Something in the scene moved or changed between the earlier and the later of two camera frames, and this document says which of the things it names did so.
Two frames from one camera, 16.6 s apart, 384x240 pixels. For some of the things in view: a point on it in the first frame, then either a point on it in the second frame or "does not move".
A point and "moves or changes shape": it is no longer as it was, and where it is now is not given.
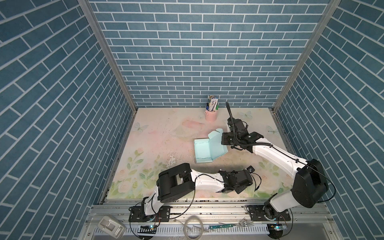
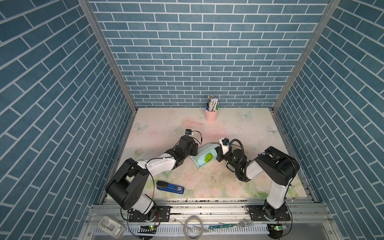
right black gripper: [224, 139] to [220, 154]
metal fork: [244, 223] does not move
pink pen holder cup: [211, 116] does not move
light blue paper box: [207, 150] moves or changes shape
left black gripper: [239, 190] to [194, 147]
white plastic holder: [111, 227] does not move
